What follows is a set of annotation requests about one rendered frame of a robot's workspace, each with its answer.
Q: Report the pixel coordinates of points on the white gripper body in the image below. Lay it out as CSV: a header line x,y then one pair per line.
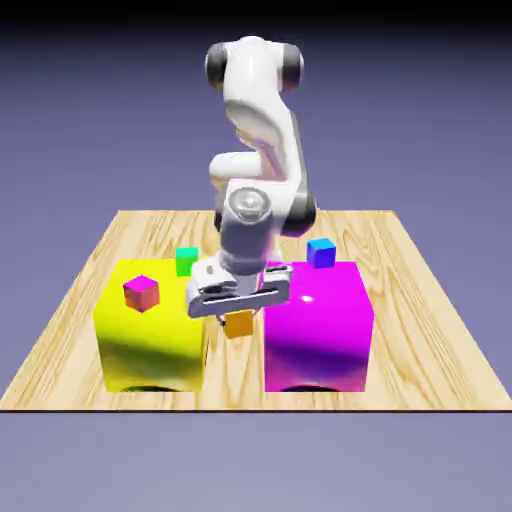
x,y
240,296

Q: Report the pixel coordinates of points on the small orange cube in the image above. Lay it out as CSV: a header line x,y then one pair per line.
x,y
239,324

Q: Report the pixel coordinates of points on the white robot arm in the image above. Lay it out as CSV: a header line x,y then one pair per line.
x,y
256,112

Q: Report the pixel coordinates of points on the small green cube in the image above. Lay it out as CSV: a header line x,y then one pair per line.
x,y
185,260

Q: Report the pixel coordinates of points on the small blue cube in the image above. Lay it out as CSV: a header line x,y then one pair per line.
x,y
321,252

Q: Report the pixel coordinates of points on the small red cube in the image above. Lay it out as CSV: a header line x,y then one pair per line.
x,y
141,294

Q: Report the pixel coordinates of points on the large magenta box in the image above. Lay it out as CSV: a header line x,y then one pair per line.
x,y
320,328

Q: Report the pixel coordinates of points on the large yellow box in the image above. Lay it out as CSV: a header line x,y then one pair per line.
x,y
148,332

